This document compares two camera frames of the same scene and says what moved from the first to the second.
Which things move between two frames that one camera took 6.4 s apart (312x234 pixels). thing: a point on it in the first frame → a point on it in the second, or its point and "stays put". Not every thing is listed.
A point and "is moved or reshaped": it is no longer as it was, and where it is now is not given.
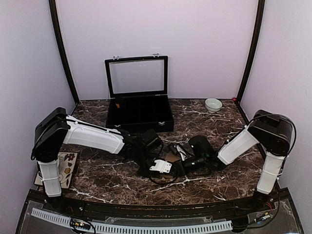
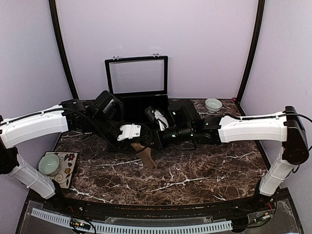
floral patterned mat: (67, 161) stays put
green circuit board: (78, 224) stays put
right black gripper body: (200, 163) → (162, 143)
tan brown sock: (172, 157) is moved or reshaped
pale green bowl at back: (213, 105) stays put
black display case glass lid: (137, 76) stays put
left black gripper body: (142, 173) → (117, 147)
